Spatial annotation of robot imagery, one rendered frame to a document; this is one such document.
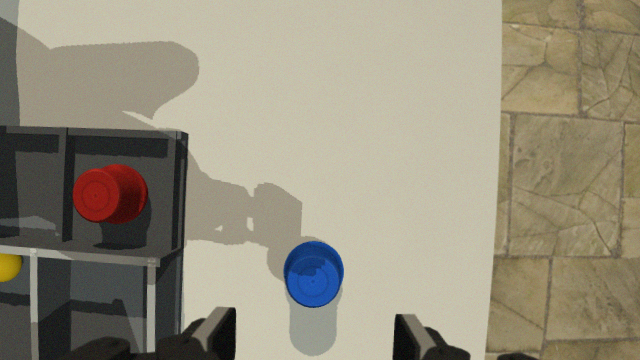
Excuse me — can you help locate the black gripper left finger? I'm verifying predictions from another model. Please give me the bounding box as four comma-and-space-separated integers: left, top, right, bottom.
55, 306, 236, 360

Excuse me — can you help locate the yellow ball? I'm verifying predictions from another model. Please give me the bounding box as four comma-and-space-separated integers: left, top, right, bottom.
0, 253, 22, 282

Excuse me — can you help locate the red plug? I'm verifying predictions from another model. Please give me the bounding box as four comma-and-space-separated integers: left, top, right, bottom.
72, 164, 148, 224

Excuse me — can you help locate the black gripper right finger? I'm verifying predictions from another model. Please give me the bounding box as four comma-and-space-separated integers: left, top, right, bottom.
393, 314, 538, 360

